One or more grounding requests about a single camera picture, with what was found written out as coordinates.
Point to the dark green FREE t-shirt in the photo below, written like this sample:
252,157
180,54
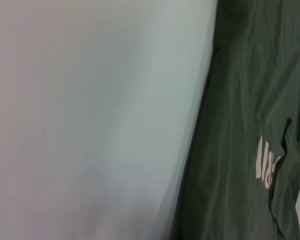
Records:
240,100

